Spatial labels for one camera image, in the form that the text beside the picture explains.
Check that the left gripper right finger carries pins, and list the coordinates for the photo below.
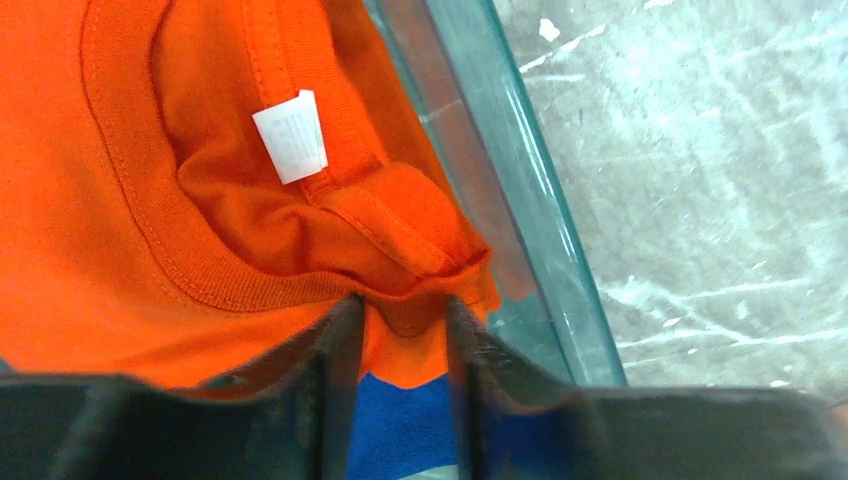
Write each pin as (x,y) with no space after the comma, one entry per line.
(513,420)

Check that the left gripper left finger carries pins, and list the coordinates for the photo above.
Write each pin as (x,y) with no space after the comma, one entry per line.
(287,414)

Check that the blue cloth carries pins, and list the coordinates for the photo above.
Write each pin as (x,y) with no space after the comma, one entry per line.
(395,433)

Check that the red cloth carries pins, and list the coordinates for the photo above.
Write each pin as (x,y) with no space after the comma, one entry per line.
(186,184)

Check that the teal plastic bin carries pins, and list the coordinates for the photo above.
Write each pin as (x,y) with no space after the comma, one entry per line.
(461,77)

